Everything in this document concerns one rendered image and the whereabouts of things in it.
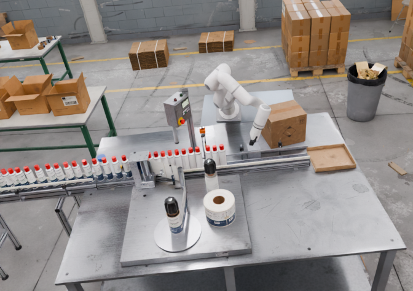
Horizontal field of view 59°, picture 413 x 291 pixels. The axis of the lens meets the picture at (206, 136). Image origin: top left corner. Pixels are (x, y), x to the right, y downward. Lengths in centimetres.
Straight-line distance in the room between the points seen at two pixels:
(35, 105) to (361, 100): 374
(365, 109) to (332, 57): 138
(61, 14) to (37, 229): 549
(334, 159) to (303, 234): 78
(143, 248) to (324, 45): 432
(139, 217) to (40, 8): 680
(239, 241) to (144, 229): 63
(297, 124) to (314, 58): 300
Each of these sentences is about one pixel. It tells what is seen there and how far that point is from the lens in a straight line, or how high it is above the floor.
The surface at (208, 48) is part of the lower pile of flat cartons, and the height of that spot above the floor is 8.
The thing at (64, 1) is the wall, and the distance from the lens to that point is 856.
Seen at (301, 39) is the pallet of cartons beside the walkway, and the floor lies 59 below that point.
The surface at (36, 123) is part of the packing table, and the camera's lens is 427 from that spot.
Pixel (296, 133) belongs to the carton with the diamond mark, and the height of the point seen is 95.
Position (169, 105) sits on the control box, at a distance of 253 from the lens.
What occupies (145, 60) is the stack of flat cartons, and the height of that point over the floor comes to 16.
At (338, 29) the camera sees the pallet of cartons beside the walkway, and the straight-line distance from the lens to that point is 582.
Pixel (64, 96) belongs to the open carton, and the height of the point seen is 100.
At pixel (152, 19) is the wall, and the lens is 811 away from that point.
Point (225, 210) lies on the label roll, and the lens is 232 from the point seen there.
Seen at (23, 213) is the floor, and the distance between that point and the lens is 445.
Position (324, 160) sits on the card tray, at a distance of 298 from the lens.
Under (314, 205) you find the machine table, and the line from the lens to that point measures 263.
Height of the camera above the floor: 273
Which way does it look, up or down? 36 degrees down
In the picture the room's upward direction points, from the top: 8 degrees counter-clockwise
